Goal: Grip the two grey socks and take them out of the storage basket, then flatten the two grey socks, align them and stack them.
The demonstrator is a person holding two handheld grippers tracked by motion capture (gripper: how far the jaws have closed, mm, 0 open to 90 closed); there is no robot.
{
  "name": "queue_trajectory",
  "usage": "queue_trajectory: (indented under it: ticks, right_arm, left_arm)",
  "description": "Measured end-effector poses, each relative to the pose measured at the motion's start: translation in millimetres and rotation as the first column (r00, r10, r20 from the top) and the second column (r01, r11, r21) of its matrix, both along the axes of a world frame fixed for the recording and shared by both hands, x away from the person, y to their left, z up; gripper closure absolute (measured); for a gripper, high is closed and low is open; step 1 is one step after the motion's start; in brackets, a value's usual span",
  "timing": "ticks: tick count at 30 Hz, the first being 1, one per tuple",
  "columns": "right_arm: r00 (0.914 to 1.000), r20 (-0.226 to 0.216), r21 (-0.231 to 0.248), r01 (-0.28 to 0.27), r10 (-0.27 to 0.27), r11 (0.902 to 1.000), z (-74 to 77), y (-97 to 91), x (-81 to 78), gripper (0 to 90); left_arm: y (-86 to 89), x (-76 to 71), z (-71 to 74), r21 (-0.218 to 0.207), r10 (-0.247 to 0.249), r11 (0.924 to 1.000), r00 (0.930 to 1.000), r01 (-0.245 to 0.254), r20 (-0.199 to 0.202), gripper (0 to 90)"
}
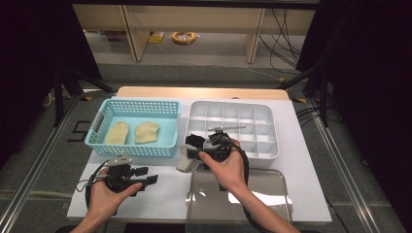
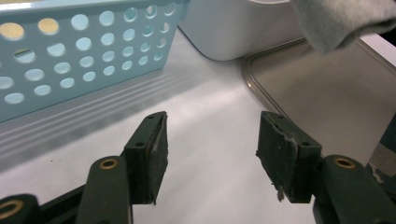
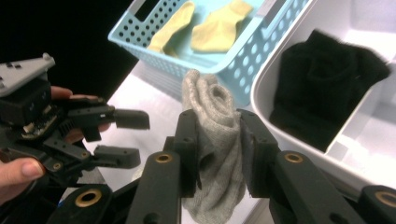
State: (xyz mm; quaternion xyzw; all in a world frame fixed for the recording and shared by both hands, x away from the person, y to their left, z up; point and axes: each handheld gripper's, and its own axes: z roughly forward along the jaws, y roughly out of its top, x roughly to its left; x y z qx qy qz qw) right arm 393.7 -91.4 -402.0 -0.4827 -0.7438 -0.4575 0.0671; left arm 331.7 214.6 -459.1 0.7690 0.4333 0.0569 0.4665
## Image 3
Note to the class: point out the yellow sock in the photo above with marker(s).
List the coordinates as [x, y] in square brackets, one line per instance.
[218, 31]
[171, 28]

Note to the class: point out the light blue perforated basket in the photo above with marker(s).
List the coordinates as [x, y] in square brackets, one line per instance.
[205, 63]

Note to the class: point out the grey sock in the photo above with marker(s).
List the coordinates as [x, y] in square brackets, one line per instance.
[218, 130]

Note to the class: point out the black sock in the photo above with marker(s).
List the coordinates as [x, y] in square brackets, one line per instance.
[320, 93]

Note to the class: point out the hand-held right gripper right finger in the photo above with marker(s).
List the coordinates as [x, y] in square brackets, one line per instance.
[261, 155]

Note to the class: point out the white divided storage box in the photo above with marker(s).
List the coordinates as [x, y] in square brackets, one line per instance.
[358, 140]

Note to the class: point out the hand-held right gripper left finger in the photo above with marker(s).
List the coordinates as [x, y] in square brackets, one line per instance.
[186, 149]

